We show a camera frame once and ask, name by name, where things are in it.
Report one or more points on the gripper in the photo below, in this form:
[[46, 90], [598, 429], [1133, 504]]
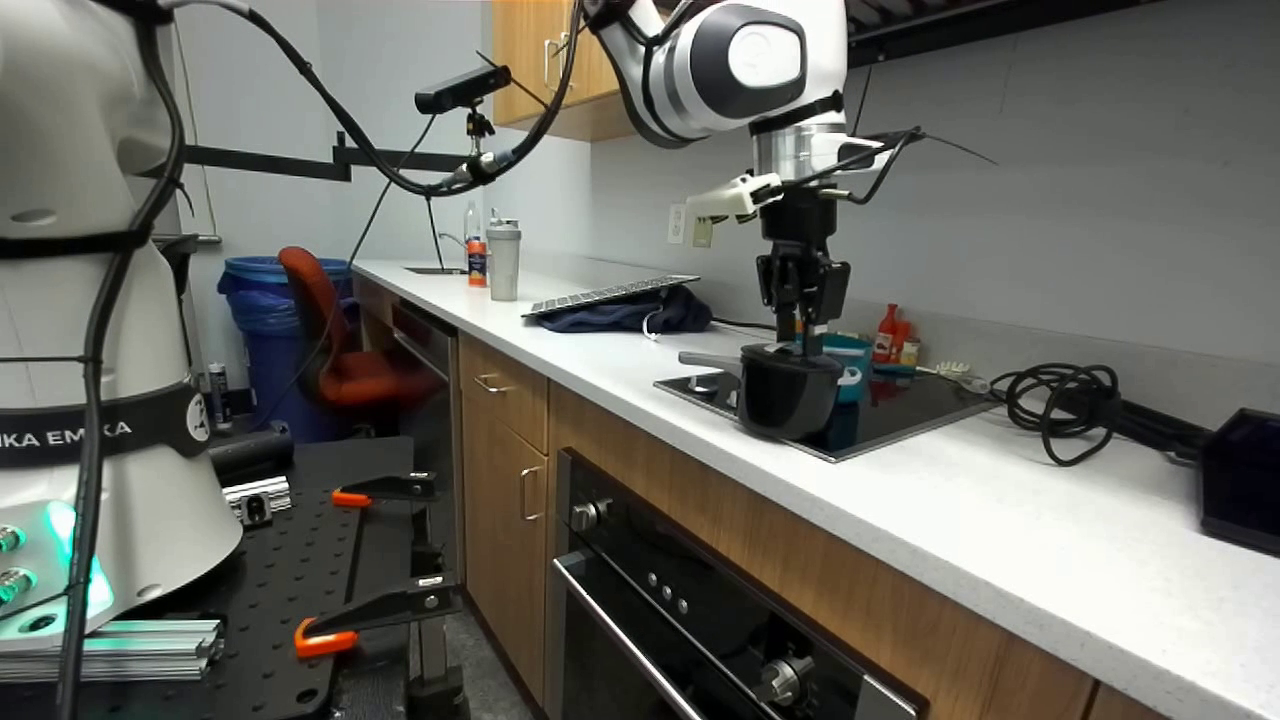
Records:
[[800, 280]]

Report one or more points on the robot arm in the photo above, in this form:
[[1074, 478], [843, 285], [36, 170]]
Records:
[[90, 300]]

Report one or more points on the black pot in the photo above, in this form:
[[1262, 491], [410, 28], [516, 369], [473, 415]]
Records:
[[785, 400]]

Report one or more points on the red sauce bottle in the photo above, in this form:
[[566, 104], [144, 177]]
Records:
[[885, 335]]

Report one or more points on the small orange bottle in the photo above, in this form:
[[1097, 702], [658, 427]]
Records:
[[908, 348]]

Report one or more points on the black glass cooktop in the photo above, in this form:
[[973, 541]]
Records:
[[900, 405]]

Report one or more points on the dark blue cloth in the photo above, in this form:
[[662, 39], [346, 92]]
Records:
[[620, 315]]

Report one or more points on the grey keyboard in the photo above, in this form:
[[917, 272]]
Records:
[[610, 294]]

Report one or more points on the oven knob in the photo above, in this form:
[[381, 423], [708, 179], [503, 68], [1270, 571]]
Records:
[[785, 682], [585, 514]]

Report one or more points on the wooden drawer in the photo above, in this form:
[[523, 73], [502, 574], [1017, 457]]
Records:
[[505, 395]]

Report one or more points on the grey shaker bottle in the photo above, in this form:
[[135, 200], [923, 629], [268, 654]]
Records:
[[504, 260]]

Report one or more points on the orange labelled bottle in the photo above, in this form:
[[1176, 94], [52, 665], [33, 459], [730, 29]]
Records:
[[476, 260]]

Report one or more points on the range hood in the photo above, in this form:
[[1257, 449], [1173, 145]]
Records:
[[960, 25]]

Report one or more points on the tap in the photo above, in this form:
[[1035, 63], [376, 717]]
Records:
[[452, 238]]

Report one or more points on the sink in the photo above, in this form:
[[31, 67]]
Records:
[[435, 270]]

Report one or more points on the oven door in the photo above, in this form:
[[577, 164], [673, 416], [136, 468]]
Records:
[[620, 660]]

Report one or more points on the wooden cabinet door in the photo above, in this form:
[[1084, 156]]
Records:
[[500, 560]]

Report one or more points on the orange and black clamp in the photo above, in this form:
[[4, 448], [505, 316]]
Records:
[[390, 608], [395, 488]]

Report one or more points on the red office chair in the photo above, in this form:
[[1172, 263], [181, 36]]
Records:
[[350, 375]]

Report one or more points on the black box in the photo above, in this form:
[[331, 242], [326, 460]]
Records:
[[1245, 480]]

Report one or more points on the blue bin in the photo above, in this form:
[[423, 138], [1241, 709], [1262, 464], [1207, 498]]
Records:
[[265, 340]]

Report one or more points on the black cylinder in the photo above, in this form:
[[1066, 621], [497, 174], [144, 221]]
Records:
[[250, 452]]

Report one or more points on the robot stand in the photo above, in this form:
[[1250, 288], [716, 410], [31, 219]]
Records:
[[280, 580]]

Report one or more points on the wall socket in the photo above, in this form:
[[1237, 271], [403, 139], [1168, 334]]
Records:
[[677, 224]]

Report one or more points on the wooden wall cabinet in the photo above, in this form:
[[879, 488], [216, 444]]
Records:
[[530, 60]]

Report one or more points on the camera on mount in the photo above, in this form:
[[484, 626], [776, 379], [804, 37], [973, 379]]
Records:
[[462, 88]]

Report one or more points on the silver metal bracket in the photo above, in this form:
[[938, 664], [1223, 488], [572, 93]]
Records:
[[258, 500]]

